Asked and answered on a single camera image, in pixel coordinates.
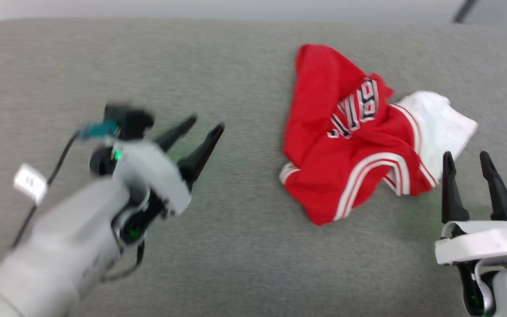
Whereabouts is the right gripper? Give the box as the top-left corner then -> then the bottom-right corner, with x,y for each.
434,151 -> 507,317

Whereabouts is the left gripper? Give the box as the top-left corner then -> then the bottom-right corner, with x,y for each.
88,114 -> 226,246

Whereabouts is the red jersey with white sleeves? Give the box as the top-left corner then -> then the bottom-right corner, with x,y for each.
279,43 -> 478,226

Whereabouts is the grey fabric sofa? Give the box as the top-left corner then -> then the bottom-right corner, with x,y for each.
0,18 -> 507,317

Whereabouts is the black metal pole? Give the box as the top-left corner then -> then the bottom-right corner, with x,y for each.
452,0 -> 478,23

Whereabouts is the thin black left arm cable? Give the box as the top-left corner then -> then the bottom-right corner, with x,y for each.
101,240 -> 146,282
11,130 -> 82,249

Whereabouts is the white cable label tag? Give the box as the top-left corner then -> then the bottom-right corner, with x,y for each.
14,163 -> 48,206

